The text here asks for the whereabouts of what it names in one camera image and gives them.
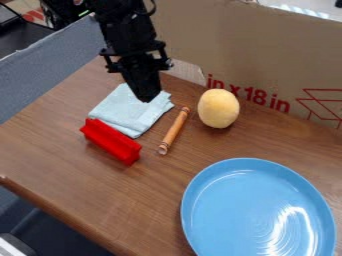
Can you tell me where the brown cardboard box wall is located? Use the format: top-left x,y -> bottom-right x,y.
152,0 -> 342,131

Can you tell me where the light blue cloth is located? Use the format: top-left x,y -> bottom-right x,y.
88,83 -> 173,139

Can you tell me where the blue round plate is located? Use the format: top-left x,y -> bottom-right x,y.
180,158 -> 336,256

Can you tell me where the grey fabric panel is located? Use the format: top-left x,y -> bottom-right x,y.
0,16 -> 105,124

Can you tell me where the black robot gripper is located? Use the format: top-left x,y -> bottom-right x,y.
97,13 -> 172,102

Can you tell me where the orange crayon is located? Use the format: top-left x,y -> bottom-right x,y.
157,107 -> 189,155

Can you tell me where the red plastic block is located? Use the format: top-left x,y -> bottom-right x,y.
80,118 -> 141,166

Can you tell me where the black equipment in background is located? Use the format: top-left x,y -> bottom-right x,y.
38,0 -> 92,30

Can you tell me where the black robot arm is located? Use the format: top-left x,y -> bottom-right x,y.
88,0 -> 172,102

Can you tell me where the yellow potato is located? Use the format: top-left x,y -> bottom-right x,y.
197,89 -> 240,129

